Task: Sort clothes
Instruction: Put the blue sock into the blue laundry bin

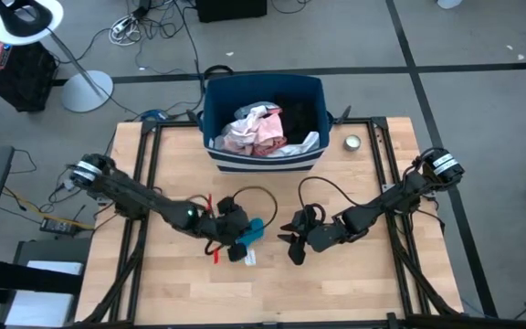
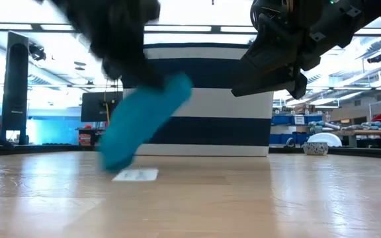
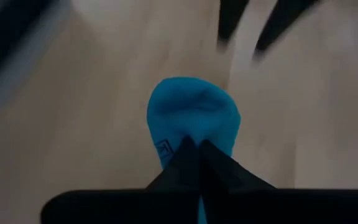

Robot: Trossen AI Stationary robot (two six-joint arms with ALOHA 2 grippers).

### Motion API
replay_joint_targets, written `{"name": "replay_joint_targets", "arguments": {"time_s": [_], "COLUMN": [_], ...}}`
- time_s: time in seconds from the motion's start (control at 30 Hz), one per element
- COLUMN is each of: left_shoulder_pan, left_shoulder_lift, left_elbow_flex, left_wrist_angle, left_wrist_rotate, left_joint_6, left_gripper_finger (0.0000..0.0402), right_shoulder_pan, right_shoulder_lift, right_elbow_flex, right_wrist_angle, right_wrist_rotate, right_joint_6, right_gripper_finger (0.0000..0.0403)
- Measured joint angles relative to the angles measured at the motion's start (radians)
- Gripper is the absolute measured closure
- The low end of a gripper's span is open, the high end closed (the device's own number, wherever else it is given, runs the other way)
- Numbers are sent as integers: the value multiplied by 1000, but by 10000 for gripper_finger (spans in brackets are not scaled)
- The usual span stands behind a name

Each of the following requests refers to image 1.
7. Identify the black plastic crate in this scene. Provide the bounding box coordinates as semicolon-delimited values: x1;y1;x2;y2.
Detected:
0;38;59;113

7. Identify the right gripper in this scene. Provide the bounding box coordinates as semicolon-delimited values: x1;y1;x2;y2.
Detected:
277;204;351;267

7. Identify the black box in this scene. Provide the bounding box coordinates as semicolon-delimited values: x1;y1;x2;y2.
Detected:
195;0;268;24

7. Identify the black garment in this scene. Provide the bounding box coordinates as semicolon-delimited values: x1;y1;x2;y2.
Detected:
274;93;321;145

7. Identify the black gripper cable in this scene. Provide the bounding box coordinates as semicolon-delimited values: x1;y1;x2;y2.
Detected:
296;175;363;217
229;184;279;232

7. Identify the teal sock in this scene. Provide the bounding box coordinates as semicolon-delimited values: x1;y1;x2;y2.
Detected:
237;218;266;249

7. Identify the navy white striped fabric bin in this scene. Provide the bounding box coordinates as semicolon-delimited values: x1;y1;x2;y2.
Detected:
198;64;335;174

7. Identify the grey blue garment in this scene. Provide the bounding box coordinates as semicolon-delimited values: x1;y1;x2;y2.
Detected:
234;101;283;119

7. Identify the salmon pink garment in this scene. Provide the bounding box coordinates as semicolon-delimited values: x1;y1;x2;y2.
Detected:
256;112;288;156

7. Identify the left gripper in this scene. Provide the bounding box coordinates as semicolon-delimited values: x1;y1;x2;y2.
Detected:
201;196;251;263

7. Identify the white power strip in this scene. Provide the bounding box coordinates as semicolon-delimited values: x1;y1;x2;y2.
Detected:
110;16;143;47

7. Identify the black aluminium table frame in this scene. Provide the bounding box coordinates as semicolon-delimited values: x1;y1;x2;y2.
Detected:
64;116;468;329

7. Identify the small round metal tin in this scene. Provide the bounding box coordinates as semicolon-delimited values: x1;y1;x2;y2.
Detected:
343;133;363;153

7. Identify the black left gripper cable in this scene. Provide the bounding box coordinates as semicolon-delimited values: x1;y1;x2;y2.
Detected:
229;184;279;232

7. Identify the grey white cabinet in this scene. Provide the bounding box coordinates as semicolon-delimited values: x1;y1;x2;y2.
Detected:
0;237;93;329

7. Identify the white ring floor lamp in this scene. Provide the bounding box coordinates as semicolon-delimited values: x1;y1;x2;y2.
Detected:
0;0;115;114

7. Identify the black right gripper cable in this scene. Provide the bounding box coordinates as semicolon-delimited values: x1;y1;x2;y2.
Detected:
296;175;363;217

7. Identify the blue cable coil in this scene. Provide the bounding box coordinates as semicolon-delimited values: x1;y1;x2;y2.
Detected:
141;108;169;122

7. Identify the white pinkish garment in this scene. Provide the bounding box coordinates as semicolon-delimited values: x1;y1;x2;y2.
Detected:
214;116;264;154

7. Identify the black power adapter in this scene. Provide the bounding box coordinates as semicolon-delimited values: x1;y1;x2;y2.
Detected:
39;217;79;238

